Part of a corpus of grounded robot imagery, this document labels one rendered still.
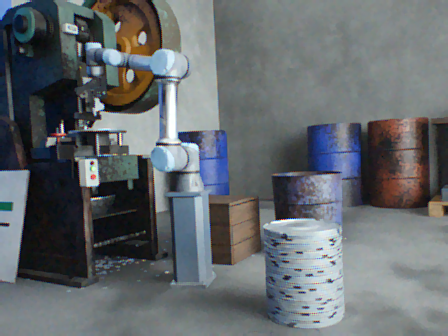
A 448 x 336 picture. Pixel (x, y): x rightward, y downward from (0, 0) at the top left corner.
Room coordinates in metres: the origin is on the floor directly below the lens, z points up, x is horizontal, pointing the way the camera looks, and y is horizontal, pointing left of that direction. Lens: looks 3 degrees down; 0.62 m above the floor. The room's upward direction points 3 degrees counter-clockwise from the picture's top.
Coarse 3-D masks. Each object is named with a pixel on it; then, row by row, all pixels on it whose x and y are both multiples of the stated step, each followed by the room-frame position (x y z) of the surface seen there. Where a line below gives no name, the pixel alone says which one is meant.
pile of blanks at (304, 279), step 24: (264, 240) 1.60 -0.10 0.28; (288, 240) 1.46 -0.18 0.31; (312, 240) 1.43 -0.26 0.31; (336, 240) 1.48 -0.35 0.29; (288, 264) 1.45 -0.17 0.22; (312, 264) 1.44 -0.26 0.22; (336, 264) 1.49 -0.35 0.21; (288, 288) 1.47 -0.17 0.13; (312, 288) 1.44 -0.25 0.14; (336, 288) 1.47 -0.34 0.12; (288, 312) 1.46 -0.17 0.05; (312, 312) 1.43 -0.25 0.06; (336, 312) 1.47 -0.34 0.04
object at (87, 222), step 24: (0, 120) 2.42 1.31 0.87; (0, 144) 2.43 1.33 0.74; (0, 168) 2.44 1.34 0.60; (24, 168) 2.32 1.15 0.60; (48, 168) 2.22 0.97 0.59; (48, 192) 2.23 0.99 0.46; (72, 192) 2.13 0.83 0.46; (24, 216) 2.36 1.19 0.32; (48, 216) 2.26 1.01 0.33; (72, 216) 2.16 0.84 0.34; (24, 240) 2.37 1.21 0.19; (48, 240) 2.26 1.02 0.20; (72, 240) 2.16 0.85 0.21; (24, 264) 2.35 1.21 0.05; (48, 264) 2.25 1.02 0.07; (72, 264) 2.15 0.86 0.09
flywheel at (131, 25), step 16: (112, 0) 2.76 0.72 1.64; (128, 0) 2.69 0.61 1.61; (144, 0) 2.62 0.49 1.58; (112, 16) 2.81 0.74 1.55; (128, 16) 2.74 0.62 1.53; (144, 16) 2.67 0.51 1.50; (128, 32) 2.75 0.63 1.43; (144, 32) 2.68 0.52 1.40; (160, 32) 2.57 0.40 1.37; (128, 48) 2.73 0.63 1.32; (144, 48) 2.68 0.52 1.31; (160, 48) 2.57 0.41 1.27; (144, 80) 2.64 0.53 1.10; (112, 96) 2.79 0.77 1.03; (128, 96) 2.72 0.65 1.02
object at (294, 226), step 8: (280, 224) 1.65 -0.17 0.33; (288, 224) 1.60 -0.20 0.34; (296, 224) 1.60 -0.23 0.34; (304, 224) 1.59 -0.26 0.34; (312, 224) 1.58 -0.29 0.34; (320, 224) 1.60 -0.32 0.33; (328, 224) 1.60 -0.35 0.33; (336, 224) 1.59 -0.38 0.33; (272, 232) 1.50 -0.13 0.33; (280, 232) 1.48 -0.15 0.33; (288, 232) 1.45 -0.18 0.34; (296, 232) 1.44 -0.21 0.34; (304, 232) 1.43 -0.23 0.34; (312, 232) 1.43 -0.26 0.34; (320, 232) 1.44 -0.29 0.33
